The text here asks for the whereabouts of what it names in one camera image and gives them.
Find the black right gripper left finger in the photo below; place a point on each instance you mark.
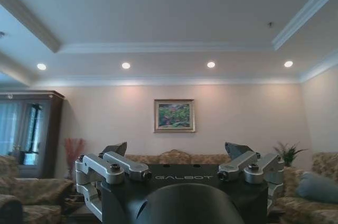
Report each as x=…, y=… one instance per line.
x=105, y=167

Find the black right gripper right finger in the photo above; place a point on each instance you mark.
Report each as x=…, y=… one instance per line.
x=244, y=163

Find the red dried branch arrangement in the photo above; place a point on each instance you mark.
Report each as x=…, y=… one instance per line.
x=74, y=155

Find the green potted plant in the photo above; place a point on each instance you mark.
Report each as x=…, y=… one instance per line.
x=289, y=152

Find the floral patterned long sofa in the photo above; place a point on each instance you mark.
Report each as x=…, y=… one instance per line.
x=177, y=158

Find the floral patterned armchair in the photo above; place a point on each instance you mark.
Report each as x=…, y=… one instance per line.
x=311, y=192
x=29, y=195

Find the grey blue cushion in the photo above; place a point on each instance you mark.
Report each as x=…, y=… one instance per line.
x=315, y=185

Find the framed landscape painting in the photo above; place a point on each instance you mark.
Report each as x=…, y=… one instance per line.
x=174, y=115

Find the wooden glass display cabinet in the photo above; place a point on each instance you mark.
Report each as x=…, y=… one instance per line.
x=26, y=134

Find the round recessed ceiling light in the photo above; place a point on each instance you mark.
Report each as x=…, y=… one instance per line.
x=126, y=65
x=288, y=63
x=211, y=64
x=41, y=66

